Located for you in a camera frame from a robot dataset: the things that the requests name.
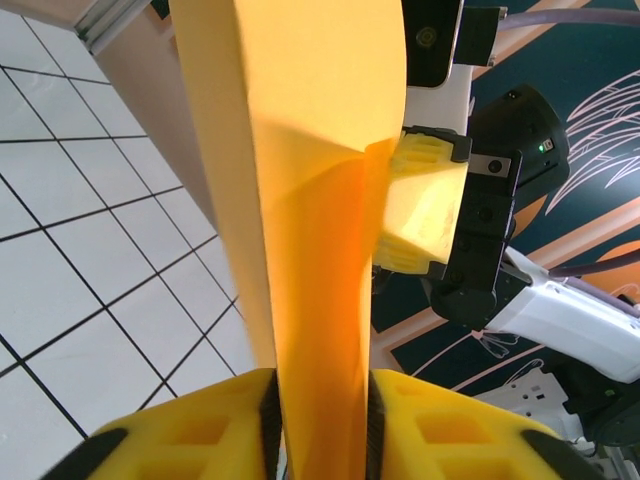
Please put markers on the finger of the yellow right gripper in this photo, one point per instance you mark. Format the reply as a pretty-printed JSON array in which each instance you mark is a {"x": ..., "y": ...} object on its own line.
[
  {"x": 425, "y": 220},
  {"x": 425, "y": 152}
]

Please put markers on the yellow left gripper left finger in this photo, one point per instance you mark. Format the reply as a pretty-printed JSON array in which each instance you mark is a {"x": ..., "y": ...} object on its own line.
[{"x": 190, "y": 435}]

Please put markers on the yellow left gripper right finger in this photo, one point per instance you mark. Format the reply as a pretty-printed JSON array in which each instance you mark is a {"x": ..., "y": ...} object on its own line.
[{"x": 450, "y": 440}]

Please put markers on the yellow paper sheet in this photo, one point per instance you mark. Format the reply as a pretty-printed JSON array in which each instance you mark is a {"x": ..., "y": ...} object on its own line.
[{"x": 310, "y": 150}]

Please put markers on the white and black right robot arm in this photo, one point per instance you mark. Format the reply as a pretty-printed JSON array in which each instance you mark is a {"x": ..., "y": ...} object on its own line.
[{"x": 560, "y": 320}]

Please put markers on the white plastic plate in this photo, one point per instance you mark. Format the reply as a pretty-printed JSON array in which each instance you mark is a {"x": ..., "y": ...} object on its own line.
[{"x": 530, "y": 395}]

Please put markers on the aluminium corner post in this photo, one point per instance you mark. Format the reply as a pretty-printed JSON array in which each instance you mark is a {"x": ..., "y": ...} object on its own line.
[{"x": 110, "y": 25}]

